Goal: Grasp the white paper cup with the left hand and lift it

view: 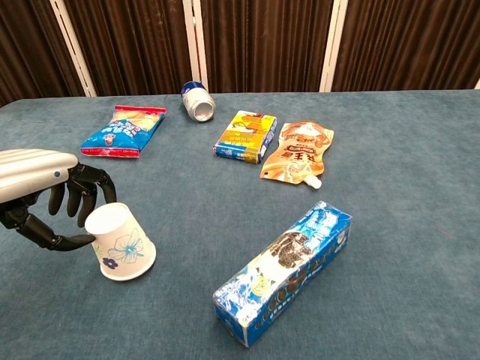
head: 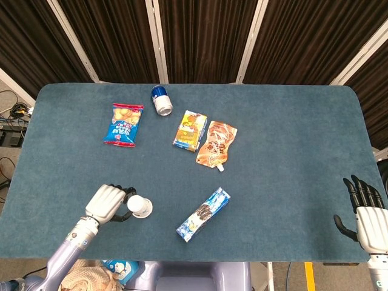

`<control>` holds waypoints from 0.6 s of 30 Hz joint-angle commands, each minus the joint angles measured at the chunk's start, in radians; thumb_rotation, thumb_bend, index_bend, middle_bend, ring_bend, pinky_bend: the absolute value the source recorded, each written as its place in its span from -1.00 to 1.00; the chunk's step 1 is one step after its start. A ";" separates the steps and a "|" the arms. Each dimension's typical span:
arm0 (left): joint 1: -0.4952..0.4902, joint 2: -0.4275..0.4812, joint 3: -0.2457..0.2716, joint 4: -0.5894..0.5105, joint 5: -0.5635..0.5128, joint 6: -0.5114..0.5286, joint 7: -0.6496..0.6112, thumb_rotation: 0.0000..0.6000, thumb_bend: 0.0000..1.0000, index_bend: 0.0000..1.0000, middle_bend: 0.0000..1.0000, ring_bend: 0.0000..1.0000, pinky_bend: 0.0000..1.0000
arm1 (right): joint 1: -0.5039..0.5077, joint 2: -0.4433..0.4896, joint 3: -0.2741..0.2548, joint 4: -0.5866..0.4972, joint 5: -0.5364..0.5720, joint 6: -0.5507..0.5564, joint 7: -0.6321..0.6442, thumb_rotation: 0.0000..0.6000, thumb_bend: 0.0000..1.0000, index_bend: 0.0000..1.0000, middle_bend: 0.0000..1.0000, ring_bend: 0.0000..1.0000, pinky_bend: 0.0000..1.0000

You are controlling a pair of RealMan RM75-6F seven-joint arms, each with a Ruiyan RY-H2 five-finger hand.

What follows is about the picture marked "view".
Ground silver blue drink can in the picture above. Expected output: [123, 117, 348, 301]
[181, 80, 216, 122]

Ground white screen frame post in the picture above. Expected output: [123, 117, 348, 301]
[181, 0, 209, 94]
[319, 0, 350, 93]
[49, 0, 98, 98]

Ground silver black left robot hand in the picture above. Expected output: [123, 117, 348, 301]
[0, 148, 118, 252]

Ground white floral paper cup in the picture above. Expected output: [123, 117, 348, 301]
[84, 202, 157, 282]

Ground long blue cookie box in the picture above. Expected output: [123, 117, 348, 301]
[212, 200, 353, 348]

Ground blue red snack bag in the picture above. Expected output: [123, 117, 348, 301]
[79, 104, 167, 159]

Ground yellow blue carton box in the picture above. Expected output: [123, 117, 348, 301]
[212, 109, 278, 165]

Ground orange spouted drink pouch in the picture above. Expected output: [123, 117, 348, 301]
[260, 120, 335, 190]

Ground brown pleated screen panel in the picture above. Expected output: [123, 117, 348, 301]
[199, 0, 335, 94]
[331, 0, 480, 92]
[61, 0, 194, 97]
[0, 0, 86, 107]

